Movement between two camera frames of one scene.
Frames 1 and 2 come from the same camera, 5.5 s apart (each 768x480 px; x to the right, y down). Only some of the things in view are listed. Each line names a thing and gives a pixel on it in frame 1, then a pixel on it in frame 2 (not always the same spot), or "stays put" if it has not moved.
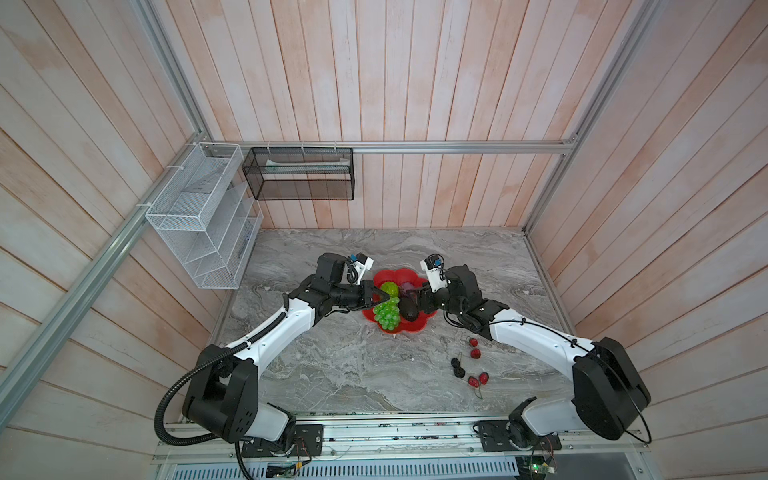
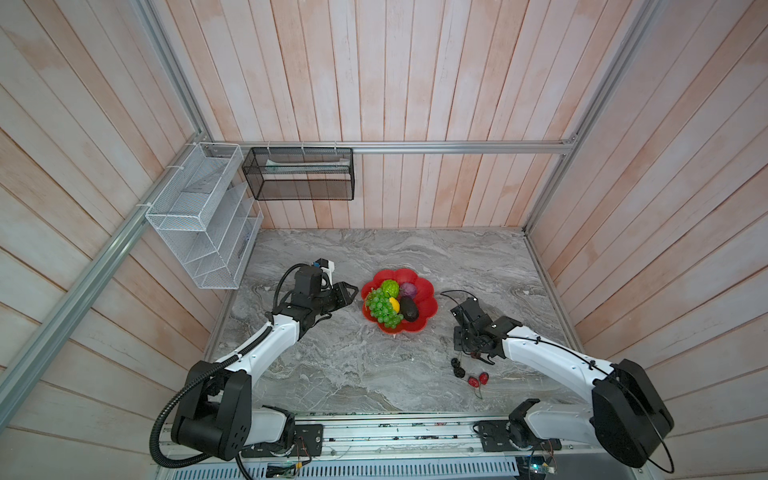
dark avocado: x=408 y=308 stays put
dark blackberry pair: x=458 y=370 stays put
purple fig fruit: x=406 y=287 stays put
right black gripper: x=424 y=296 → x=457 y=341
